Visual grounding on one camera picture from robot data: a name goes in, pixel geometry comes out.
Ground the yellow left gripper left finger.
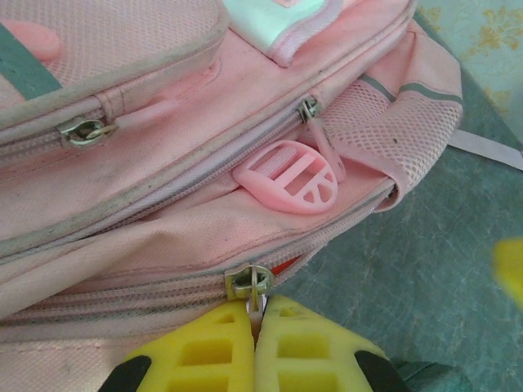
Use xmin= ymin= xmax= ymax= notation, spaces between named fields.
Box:
xmin=97 ymin=301 xmax=257 ymax=392

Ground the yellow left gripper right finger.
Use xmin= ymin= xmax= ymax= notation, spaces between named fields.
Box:
xmin=255 ymin=295 xmax=409 ymax=392

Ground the pink student backpack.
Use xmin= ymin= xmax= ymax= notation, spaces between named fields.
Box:
xmin=0 ymin=0 xmax=523 ymax=392

